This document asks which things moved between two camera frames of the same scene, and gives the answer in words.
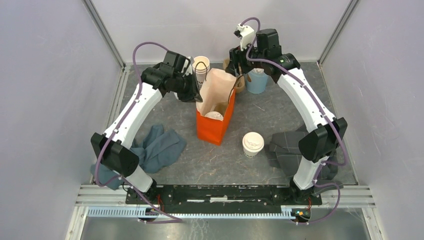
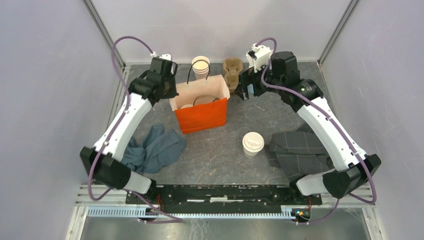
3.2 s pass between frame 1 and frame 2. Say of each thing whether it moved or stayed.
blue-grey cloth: stayed
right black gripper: moved
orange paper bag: moved
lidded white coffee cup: stayed
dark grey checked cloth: stayed
